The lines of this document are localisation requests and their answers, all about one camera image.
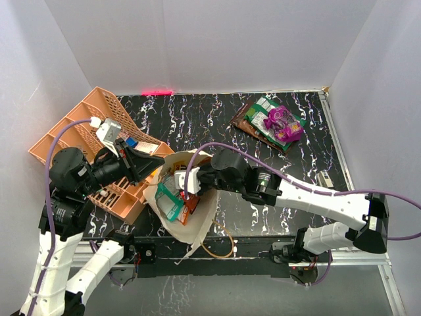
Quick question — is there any pink compartment tray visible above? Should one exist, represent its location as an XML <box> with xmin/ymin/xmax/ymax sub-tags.
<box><xmin>87</xmin><ymin>138</ymin><xmax>175</xmax><ymax>226</ymax></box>

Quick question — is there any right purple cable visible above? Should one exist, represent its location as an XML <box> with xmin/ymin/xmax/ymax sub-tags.
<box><xmin>183</xmin><ymin>142</ymin><xmax>421</xmax><ymax>240</ymax></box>

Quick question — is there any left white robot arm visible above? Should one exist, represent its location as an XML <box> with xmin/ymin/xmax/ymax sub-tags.
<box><xmin>16</xmin><ymin>138</ymin><xmax>164</xmax><ymax>315</ymax></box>

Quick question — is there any brown paper bag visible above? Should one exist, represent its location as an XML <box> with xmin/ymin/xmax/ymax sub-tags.
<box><xmin>143</xmin><ymin>149</ymin><xmax>220</xmax><ymax>259</ymax></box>

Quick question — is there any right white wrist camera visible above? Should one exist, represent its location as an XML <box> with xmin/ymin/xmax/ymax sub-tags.
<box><xmin>174</xmin><ymin>167</ymin><xmax>201</xmax><ymax>194</ymax></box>

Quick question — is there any green snack bag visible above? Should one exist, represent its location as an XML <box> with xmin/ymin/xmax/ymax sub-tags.
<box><xmin>246</xmin><ymin>96</ymin><xmax>306</xmax><ymax>145</ymax></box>

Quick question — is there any aluminium frame rail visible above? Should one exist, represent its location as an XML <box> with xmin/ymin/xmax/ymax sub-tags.
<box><xmin>318</xmin><ymin>89</ymin><xmax>407</xmax><ymax>315</ymax></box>

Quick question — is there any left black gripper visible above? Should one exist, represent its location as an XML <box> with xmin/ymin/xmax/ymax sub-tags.
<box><xmin>79</xmin><ymin>136</ymin><xmax>165</xmax><ymax>194</ymax></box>

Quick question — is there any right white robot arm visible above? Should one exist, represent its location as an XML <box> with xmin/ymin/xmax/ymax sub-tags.
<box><xmin>195</xmin><ymin>149</ymin><xmax>389</xmax><ymax>263</ymax></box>

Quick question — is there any teal snack packet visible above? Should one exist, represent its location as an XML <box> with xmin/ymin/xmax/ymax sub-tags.
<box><xmin>155</xmin><ymin>183</ymin><xmax>184</xmax><ymax>222</ymax></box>

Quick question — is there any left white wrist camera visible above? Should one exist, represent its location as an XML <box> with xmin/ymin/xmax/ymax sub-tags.
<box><xmin>89</xmin><ymin>117</ymin><xmax>121</xmax><ymax>156</ymax></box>

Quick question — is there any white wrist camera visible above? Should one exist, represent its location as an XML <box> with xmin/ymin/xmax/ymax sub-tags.
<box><xmin>89</xmin><ymin>117</ymin><xmax>121</xmax><ymax>156</ymax></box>
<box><xmin>174</xmin><ymin>167</ymin><xmax>201</xmax><ymax>194</ymax></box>

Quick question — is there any brown kettle chips bag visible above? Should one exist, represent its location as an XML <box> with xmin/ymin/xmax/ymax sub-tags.
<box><xmin>230</xmin><ymin>101</ymin><xmax>293</xmax><ymax>152</ymax></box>

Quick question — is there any orange snack packet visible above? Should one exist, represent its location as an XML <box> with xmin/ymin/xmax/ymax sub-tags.
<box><xmin>178</xmin><ymin>209</ymin><xmax>190</xmax><ymax>226</ymax></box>

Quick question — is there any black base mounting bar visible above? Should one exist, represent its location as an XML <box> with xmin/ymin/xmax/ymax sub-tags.
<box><xmin>131</xmin><ymin>235</ymin><xmax>333</xmax><ymax>279</ymax></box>

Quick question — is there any red snack packet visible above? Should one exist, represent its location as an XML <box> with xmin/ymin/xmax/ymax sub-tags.
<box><xmin>185</xmin><ymin>195</ymin><xmax>200</xmax><ymax>214</ymax></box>

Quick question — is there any purple snack bag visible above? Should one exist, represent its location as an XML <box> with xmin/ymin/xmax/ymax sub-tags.
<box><xmin>263</xmin><ymin>106</ymin><xmax>303</xmax><ymax>143</ymax></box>

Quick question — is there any yellow M&M candy bag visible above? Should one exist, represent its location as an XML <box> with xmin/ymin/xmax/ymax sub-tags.
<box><xmin>172</xmin><ymin>160</ymin><xmax>188</xmax><ymax>172</ymax></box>

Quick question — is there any small blue box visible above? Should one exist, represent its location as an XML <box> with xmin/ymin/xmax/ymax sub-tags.
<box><xmin>126</xmin><ymin>137</ymin><xmax>138</xmax><ymax>148</ymax></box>

